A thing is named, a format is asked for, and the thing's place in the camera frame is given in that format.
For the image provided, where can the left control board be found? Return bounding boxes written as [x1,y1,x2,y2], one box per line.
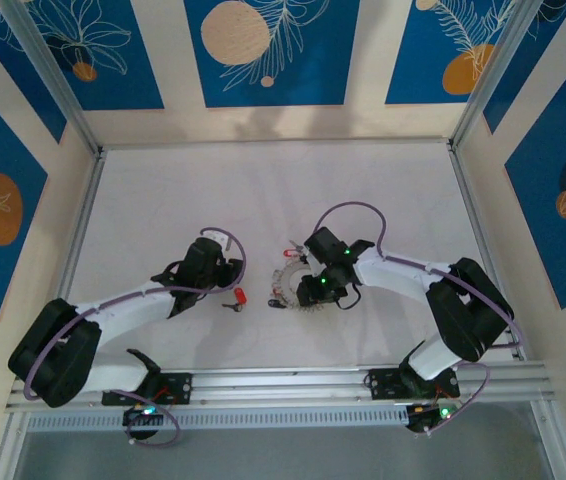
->
[121,403,164,441]

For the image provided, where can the aluminium table side rail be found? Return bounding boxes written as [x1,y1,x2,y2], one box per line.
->
[448,142,525,357]
[55,149,109,301]

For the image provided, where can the aluminium frame post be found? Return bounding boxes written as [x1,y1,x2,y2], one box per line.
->
[448,0,548,150]
[0,0,103,157]

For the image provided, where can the aluminium table back rail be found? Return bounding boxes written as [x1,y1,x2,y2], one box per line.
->
[97,138,457,151]

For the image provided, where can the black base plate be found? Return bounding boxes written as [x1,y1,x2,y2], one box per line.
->
[101,372,193,406]
[365,368,462,401]

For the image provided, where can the aluminium front rail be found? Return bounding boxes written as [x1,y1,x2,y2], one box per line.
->
[5,360,557,412]

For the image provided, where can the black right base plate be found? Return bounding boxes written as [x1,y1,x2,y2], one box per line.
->
[365,368,462,401]

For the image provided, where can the clear keyring with chain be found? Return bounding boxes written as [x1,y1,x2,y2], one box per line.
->
[268,263,337,315]

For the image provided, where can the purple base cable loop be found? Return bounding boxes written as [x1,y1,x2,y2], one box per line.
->
[125,397,183,449]
[412,362,493,440]

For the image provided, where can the grey slotted cable duct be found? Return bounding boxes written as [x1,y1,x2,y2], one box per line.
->
[25,404,464,434]

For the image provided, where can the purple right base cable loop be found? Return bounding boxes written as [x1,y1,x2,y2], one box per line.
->
[412,362,493,440]

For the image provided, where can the control board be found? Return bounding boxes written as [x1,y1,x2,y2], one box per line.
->
[121,403,164,441]
[405,402,459,434]

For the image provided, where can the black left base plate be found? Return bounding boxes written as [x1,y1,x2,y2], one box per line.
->
[101,372,193,406]

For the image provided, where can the right control board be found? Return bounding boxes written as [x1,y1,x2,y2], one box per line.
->
[405,402,459,434]

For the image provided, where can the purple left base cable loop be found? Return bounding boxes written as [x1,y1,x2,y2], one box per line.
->
[125,397,183,449]

